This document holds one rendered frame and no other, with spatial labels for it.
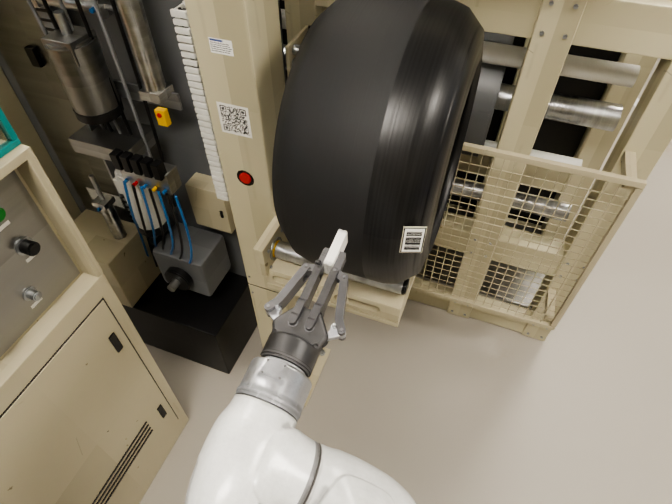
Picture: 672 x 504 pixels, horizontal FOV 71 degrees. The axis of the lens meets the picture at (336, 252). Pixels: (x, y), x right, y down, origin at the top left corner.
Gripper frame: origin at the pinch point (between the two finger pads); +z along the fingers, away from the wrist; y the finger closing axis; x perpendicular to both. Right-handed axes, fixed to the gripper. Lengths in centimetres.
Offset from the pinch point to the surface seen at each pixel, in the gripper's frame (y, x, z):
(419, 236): -11.3, 3.7, 9.8
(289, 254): 20.4, 34.4, 16.8
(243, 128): 32.3, 6.7, 27.9
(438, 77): -8.1, -15.9, 25.8
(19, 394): 61, 34, -34
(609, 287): -91, 140, 109
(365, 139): 0.3, -10.0, 15.4
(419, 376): -18, 129, 33
